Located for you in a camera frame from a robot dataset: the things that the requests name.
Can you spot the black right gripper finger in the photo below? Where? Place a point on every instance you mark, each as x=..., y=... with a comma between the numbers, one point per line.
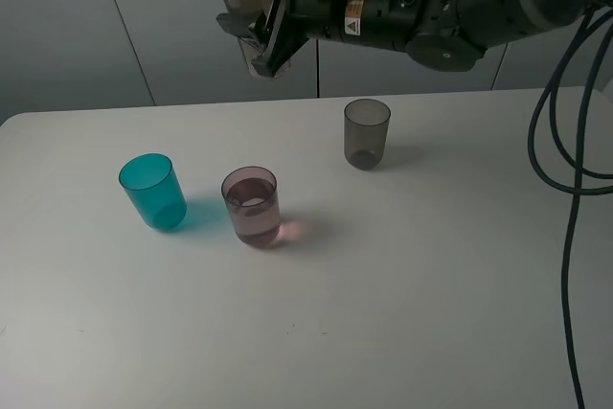
x=244, y=26
x=284, y=37

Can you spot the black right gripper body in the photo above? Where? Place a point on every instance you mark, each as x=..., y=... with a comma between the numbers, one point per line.
x=354, y=2

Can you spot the grey transparent plastic cup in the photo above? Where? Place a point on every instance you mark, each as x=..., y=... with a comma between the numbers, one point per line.
x=366, y=123

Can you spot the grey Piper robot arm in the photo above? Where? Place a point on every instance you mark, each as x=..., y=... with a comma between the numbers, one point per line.
x=442, y=35

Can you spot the pink transparent plastic cup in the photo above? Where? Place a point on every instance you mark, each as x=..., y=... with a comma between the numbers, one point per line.
x=250, y=194

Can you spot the teal transparent plastic cup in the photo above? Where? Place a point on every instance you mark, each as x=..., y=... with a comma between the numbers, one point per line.
x=151, y=184

